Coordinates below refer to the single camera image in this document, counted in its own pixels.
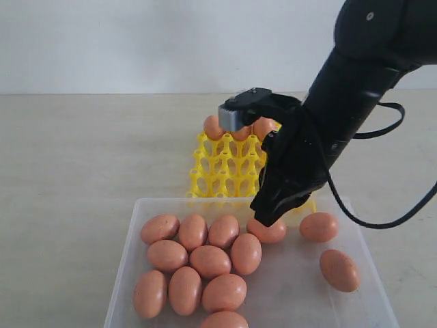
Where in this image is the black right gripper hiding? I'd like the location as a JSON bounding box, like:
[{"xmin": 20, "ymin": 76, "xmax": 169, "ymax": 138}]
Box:
[{"xmin": 250, "ymin": 102, "xmax": 355, "ymax": 226}]

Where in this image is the brown egg tray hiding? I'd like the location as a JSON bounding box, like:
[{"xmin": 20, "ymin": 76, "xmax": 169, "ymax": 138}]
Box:
[
  {"xmin": 203, "ymin": 115, "xmax": 225, "ymax": 141},
  {"xmin": 253, "ymin": 117, "xmax": 277, "ymax": 142},
  {"xmin": 230, "ymin": 125, "xmax": 252, "ymax": 141}
]

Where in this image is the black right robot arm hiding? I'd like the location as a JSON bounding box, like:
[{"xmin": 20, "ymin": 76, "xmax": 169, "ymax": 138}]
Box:
[{"xmin": 251, "ymin": 1, "xmax": 436, "ymax": 226}]

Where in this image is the brown egg right edge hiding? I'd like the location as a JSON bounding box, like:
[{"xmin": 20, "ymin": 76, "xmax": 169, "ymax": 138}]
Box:
[{"xmin": 246, "ymin": 219, "xmax": 287, "ymax": 244}]

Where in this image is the yellow plastic egg tray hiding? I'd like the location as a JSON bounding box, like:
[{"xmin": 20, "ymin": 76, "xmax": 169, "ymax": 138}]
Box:
[{"xmin": 184, "ymin": 122, "xmax": 318, "ymax": 213}]

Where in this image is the brown egg centre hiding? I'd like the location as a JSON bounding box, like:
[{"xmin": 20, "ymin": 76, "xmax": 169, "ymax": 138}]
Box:
[{"xmin": 208, "ymin": 215, "xmax": 240, "ymax": 249}]

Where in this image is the clear plastic bin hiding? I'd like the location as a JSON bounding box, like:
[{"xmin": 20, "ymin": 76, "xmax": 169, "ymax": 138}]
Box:
[{"xmin": 105, "ymin": 198, "xmax": 398, "ymax": 327}]

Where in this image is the brown egg upper middle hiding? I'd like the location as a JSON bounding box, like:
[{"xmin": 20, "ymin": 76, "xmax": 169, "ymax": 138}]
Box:
[{"xmin": 178, "ymin": 214, "xmax": 208, "ymax": 252}]

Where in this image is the brown egg top right corner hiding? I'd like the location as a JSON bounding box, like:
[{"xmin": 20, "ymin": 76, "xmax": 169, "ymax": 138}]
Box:
[{"xmin": 189, "ymin": 245, "xmax": 231, "ymax": 280}]

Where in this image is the brown egg large upper left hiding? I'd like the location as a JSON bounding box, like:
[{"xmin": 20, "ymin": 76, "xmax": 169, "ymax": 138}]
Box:
[{"xmin": 140, "ymin": 214, "xmax": 180, "ymax": 245}]

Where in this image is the brown egg lower right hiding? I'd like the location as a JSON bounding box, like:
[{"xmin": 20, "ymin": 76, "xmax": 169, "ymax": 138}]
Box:
[{"xmin": 146, "ymin": 240, "xmax": 188, "ymax": 272}]

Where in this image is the brown egg bin bottom edge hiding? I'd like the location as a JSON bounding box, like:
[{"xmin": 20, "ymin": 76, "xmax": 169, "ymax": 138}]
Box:
[{"xmin": 200, "ymin": 311, "xmax": 249, "ymax": 328}]

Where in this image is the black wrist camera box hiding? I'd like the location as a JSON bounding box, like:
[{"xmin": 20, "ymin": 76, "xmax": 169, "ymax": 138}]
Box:
[{"xmin": 218, "ymin": 87, "xmax": 301, "ymax": 132}]

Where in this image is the black flat ribbon cable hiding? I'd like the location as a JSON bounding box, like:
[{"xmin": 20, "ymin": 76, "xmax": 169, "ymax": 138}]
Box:
[{"xmin": 353, "ymin": 101, "xmax": 406, "ymax": 140}]

